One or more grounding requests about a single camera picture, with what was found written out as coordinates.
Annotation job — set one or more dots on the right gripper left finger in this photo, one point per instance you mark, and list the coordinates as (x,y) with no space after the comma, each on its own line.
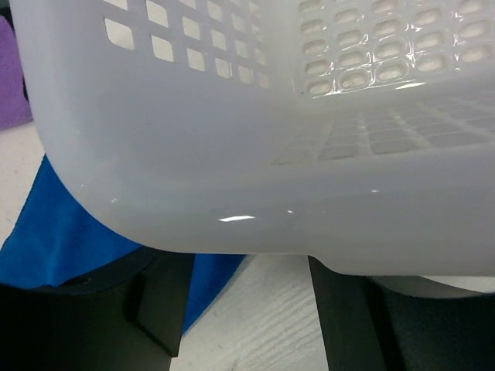
(126,315)

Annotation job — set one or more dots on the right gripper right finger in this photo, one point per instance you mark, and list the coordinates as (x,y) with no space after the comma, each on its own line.
(402,323)

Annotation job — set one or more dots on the blue towel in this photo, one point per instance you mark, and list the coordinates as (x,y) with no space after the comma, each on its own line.
(56,239)

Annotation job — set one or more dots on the purple towel black trim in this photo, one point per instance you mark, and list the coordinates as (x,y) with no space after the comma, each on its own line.
(15,109)

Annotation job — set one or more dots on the white plastic basket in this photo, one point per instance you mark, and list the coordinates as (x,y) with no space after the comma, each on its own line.
(357,132)

